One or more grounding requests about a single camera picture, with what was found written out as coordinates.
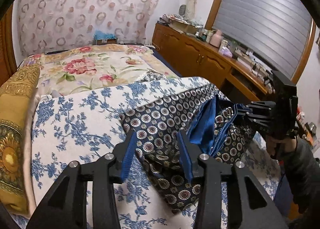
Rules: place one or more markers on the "person's right hand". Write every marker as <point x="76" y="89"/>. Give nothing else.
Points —
<point x="272" y="145"/>

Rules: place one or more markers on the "wooden sideboard cabinet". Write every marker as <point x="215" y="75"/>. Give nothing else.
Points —
<point x="195" y="54"/>

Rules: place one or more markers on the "small purple object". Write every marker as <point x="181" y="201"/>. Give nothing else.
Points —
<point x="225" y="51"/>

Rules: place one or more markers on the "white blue floral blanket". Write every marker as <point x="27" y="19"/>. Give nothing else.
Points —
<point x="75" y="119"/>

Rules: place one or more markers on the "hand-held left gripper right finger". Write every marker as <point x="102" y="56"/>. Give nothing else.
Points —
<point x="186" y="160"/>

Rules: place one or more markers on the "navy patterned silk robe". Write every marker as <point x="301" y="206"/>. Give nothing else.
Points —
<point x="160" y="119"/>

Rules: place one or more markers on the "gold patterned blanket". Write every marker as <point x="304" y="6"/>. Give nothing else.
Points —
<point x="15" y="119"/>

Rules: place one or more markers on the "row of small desk items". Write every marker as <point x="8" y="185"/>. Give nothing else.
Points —
<point x="252" y="65"/>

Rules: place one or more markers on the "grey patterned cloth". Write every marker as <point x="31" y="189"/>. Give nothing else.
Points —
<point x="155" y="75"/>

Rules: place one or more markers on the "pink bottle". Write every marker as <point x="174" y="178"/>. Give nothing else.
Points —
<point x="216" y="39"/>

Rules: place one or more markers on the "brown ribbed wooden panel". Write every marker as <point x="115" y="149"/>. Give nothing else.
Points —
<point x="6" y="44"/>

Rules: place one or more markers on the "person's right forearm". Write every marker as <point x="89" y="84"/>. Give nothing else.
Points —
<point x="300" y="169"/>

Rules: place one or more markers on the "cream floral bedspread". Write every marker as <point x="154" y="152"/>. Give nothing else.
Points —
<point x="82" y="69"/>

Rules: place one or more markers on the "pile of papers and boxes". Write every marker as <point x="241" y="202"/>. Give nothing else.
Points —
<point x="182" y="24"/>

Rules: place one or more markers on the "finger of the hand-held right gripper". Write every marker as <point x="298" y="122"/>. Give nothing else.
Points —
<point x="261" y="107"/>
<point x="252" y="117"/>

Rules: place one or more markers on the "small white fan heater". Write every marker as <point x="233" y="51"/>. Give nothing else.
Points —
<point x="183" y="11"/>

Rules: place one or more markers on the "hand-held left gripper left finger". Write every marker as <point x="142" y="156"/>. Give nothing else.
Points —
<point x="128" y="155"/>

